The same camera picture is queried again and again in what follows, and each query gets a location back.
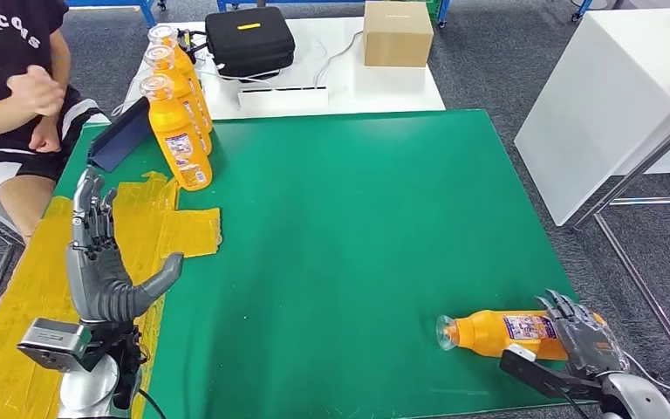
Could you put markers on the person's left hand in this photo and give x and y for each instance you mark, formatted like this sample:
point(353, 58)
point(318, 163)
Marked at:
point(45, 136)

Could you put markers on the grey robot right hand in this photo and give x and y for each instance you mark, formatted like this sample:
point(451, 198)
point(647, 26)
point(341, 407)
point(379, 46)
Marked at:
point(589, 347)

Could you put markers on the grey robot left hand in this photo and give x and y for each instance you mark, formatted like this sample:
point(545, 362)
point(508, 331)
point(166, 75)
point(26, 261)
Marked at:
point(98, 283)

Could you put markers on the person's right hand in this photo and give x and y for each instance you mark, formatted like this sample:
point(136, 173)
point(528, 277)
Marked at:
point(37, 92)

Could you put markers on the orange detergent bottle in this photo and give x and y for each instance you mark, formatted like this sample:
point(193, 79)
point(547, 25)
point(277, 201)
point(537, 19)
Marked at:
point(186, 61)
point(173, 133)
point(182, 87)
point(479, 335)

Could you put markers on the person's left forearm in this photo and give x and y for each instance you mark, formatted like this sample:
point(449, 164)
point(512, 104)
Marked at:
point(60, 81)

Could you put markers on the person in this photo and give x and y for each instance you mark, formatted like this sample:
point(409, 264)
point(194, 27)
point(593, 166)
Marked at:
point(0, 35)

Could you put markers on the yellow tape patch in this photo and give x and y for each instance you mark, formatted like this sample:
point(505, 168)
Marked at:
point(28, 289)

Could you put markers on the dark blue tablet case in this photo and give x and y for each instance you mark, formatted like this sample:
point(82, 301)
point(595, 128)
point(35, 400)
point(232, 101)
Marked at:
point(118, 139)

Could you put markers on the blue metal rack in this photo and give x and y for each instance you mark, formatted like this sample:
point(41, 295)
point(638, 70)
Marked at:
point(583, 7)
point(443, 8)
point(147, 8)

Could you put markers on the black handheld controller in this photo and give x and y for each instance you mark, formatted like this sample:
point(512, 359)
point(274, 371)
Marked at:
point(187, 41)

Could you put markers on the black carrying case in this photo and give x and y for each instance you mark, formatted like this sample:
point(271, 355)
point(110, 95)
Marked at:
point(249, 46)

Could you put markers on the white power strip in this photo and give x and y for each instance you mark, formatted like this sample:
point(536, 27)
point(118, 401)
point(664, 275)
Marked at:
point(282, 99)

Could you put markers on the white tilted table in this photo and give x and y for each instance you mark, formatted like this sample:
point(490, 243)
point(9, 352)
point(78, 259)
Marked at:
point(598, 104)

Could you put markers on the green table mat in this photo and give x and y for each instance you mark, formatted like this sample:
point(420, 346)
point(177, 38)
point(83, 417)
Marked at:
point(323, 191)

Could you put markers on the white low table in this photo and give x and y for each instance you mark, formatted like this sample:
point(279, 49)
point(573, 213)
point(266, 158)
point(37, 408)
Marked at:
point(378, 87)

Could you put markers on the brown cardboard box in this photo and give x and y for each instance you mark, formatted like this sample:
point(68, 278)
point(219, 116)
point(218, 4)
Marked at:
point(397, 35)

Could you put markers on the green crate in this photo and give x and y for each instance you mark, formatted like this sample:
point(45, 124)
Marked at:
point(432, 6)

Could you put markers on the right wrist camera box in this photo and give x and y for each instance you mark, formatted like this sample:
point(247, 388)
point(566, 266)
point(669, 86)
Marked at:
point(531, 370)

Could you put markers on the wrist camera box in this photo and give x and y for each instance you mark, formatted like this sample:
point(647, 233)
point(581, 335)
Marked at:
point(531, 370)
point(52, 344)

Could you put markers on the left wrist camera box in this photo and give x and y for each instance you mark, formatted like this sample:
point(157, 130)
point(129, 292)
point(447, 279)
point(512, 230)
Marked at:
point(52, 344)

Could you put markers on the steel table frame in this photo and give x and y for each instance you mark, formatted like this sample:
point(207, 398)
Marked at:
point(635, 173)

